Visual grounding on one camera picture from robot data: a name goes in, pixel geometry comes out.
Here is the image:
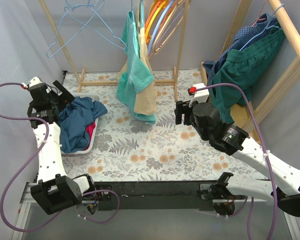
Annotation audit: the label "navy blue t shirt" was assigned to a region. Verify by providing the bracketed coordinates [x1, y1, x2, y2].
[58, 96, 108, 154]

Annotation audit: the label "magenta t shirt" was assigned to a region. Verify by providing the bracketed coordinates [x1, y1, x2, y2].
[85, 122, 96, 143]

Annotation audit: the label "teal green shirt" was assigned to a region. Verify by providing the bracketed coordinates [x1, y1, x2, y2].
[116, 11, 156, 124]

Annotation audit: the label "light blue wire hanger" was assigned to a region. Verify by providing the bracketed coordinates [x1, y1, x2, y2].
[46, 0, 105, 58]
[64, 0, 127, 50]

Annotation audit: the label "beige plastic hanger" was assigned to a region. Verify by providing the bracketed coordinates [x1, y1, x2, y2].
[151, 0, 192, 56]

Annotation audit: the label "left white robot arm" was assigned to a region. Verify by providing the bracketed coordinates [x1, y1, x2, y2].
[27, 76, 97, 215]

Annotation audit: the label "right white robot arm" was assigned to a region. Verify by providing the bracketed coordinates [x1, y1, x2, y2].
[174, 101, 300, 217]

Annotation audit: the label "wooden clothes rack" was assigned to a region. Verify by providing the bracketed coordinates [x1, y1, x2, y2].
[39, 0, 191, 102]
[200, 0, 300, 145]

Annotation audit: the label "white plastic laundry basket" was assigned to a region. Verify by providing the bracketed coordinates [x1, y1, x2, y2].
[59, 93, 102, 155]

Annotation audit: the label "right wooden clothes rack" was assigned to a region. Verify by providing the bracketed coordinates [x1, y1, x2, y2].
[200, 0, 300, 145]

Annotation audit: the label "beige garment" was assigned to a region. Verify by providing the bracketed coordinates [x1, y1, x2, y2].
[116, 27, 158, 124]

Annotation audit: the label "dark green shorts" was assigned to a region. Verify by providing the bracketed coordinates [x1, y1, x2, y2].
[208, 22, 286, 124]

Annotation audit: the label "floral table cloth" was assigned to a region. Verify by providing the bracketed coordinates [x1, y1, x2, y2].
[62, 69, 263, 182]

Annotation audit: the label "orange plastic hangers bunch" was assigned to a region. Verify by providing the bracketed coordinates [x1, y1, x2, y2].
[143, 0, 185, 53]

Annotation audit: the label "blue checkered shorts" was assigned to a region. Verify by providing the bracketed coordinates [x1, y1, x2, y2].
[202, 13, 281, 85]

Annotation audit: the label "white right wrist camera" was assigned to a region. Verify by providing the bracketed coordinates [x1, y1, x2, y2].
[188, 83, 210, 108]

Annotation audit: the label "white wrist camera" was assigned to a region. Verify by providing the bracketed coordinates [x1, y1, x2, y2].
[188, 83, 210, 108]
[21, 76, 43, 91]

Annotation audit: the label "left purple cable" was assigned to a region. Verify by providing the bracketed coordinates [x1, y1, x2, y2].
[0, 82, 121, 233]

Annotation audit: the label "purple cable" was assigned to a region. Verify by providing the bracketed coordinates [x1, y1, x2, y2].
[0, 82, 121, 233]
[204, 82, 280, 240]

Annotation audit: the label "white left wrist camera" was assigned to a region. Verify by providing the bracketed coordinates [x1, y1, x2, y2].
[21, 76, 43, 91]

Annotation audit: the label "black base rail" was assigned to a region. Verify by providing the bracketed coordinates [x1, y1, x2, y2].
[74, 179, 248, 213]

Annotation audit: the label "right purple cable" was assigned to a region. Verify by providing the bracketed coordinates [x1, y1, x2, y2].
[204, 82, 280, 240]

